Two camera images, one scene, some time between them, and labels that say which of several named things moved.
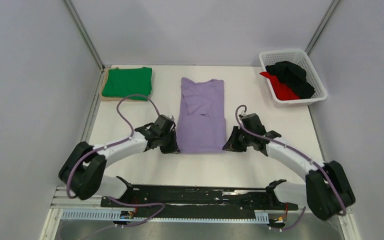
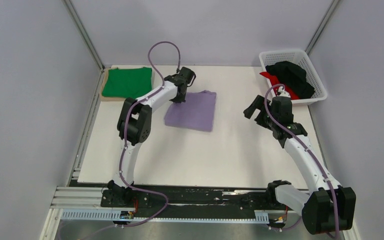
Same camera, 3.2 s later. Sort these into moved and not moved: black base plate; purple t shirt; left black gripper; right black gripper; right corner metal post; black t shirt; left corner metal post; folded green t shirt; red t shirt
Moved: purple t shirt; right black gripper; left black gripper
Not moved: left corner metal post; red t shirt; right corner metal post; folded green t shirt; black t shirt; black base plate
